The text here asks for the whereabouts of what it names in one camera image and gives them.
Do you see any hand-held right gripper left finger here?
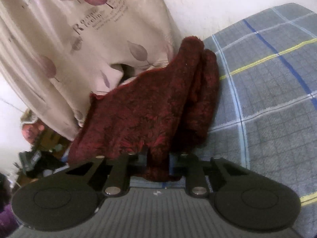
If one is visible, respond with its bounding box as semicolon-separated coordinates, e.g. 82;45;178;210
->
66;151;149;198

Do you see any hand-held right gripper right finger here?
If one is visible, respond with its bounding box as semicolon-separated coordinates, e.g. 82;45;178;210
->
170;152;248;198

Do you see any dark red knit garment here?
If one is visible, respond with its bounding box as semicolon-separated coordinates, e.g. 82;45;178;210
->
67;37;220;182

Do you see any dark clutter pile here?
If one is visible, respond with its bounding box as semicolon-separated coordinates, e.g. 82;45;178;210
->
18;130;72;179

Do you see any pink patterned cloth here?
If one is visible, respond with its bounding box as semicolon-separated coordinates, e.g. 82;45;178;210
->
20;108;45;145

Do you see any blue plaid bed sheet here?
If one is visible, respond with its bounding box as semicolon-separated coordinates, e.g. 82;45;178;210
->
129;2;317;231

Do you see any beige leaf print curtain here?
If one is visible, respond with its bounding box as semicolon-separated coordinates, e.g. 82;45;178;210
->
0;0;183;142

